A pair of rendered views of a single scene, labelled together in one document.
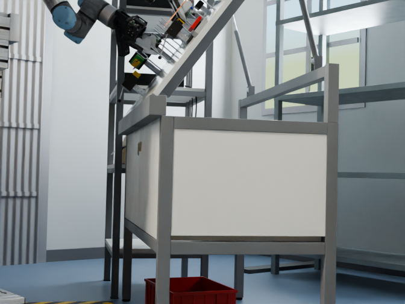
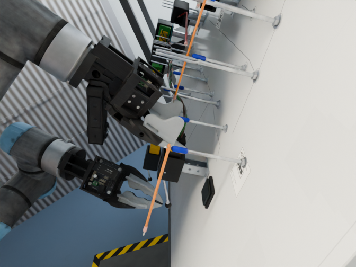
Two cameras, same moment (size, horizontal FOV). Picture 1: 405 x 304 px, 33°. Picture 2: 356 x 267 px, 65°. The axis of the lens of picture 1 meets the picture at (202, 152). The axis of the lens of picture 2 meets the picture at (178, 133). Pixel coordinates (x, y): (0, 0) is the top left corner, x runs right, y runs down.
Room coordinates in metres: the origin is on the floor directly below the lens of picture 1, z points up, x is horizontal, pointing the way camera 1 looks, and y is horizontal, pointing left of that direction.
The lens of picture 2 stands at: (2.07, -0.08, 1.43)
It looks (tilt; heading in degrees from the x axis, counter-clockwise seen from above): 29 degrees down; 23
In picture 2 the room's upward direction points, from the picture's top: 25 degrees counter-clockwise
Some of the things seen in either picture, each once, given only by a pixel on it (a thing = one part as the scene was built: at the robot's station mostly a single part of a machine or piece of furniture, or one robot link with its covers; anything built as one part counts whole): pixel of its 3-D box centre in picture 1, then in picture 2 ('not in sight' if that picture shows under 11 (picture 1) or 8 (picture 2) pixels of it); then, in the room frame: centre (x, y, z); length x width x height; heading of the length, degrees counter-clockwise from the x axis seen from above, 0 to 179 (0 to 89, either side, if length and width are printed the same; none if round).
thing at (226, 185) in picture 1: (213, 178); not in sight; (2.77, -0.05, 0.60); 1.17 x 0.58 x 0.40; 12
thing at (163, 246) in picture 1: (210, 227); not in sight; (2.77, -0.04, 0.40); 1.18 x 0.60 x 0.80; 12
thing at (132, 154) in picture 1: (134, 177); not in sight; (2.98, 0.30, 0.60); 0.55 x 0.02 x 0.39; 12
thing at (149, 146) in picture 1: (149, 177); not in sight; (2.44, 0.19, 0.60); 0.55 x 0.03 x 0.39; 12
